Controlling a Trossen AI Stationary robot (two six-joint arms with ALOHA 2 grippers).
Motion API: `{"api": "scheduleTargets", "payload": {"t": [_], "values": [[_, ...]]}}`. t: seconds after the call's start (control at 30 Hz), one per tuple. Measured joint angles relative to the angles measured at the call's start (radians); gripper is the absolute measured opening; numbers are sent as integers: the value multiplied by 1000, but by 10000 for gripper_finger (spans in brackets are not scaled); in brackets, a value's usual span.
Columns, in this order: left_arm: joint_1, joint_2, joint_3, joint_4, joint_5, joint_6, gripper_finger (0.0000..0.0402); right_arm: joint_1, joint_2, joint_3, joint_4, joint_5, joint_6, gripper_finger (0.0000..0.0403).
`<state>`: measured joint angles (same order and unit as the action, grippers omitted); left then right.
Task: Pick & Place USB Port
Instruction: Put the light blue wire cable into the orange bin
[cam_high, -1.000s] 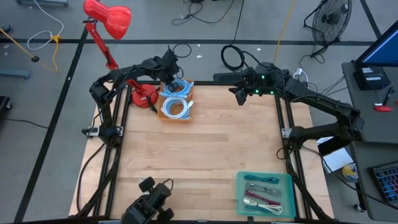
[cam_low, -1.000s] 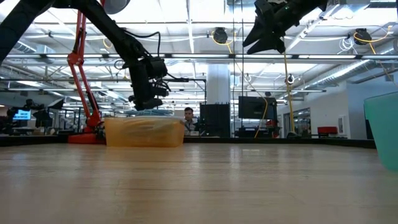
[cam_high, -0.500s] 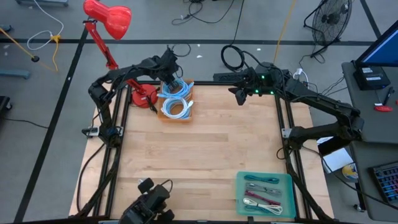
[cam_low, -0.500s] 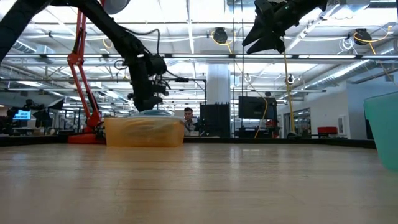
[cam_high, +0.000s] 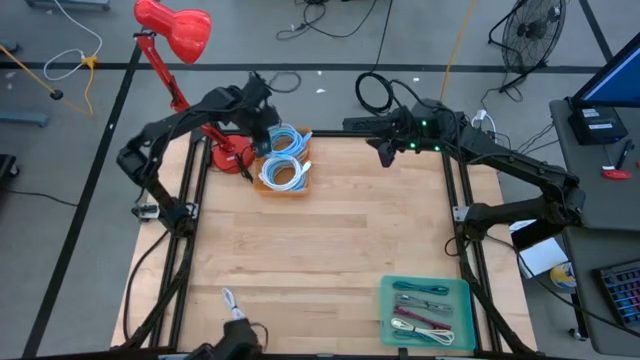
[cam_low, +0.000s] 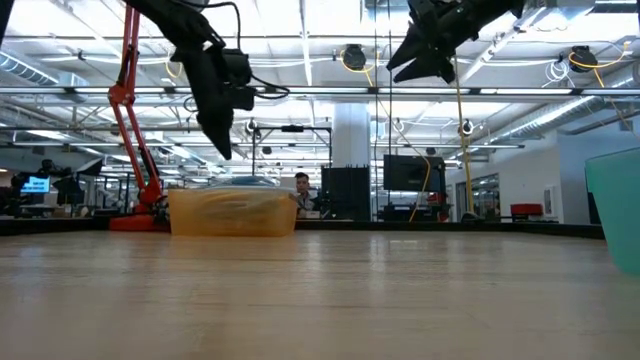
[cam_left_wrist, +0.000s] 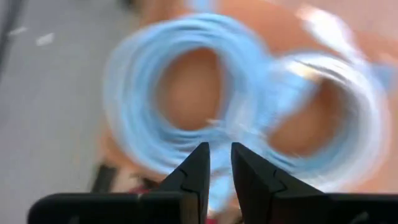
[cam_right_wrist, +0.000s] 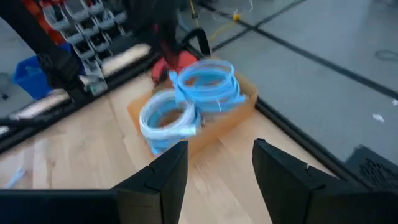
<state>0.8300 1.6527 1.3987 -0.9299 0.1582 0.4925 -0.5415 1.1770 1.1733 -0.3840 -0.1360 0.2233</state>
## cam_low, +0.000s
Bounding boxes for red seat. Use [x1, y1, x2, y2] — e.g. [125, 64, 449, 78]
[509, 202, 545, 222]

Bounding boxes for black television screen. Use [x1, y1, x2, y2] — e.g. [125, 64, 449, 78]
[383, 154, 447, 194]

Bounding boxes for orange translucent plastic bin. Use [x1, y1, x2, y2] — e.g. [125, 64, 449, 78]
[167, 185, 300, 238]

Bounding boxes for black metal station frame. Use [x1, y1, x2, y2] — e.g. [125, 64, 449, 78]
[0, 215, 606, 240]

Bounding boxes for background robot station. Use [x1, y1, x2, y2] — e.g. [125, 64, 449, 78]
[39, 158, 106, 207]

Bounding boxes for teal translucent plastic bin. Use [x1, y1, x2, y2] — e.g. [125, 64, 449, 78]
[583, 146, 640, 276]

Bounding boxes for white square pillar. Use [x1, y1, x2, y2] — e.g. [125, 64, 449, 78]
[332, 103, 372, 169]

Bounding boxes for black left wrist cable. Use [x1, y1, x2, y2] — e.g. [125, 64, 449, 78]
[172, 0, 291, 101]

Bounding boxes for yellow hanging cable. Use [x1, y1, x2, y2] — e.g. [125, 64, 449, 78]
[449, 54, 480, 222]

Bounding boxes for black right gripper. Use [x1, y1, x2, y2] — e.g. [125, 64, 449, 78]
[386, 0, 501, 85]

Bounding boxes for background blue screen monitor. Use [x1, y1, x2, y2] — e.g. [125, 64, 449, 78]
[12, 172, 52, 197]

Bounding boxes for red desk lamp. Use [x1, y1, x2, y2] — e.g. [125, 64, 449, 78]
[107, 2, 171, 232]

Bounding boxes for black cabinet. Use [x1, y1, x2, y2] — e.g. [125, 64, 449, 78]
[320, 166, 372, 222]

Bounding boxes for black hanging cable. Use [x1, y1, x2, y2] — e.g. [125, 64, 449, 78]
[373, 0, 380, 221]
[387, 0, 393, 157]

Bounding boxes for person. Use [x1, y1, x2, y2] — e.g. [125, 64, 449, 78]
[291, 171, 322, 220]

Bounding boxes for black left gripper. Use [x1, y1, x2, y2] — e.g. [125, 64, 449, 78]
[172, 43, 235, 160]

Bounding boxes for yellow reel cord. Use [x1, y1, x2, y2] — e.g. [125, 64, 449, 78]
[349, 62, 432, 224]

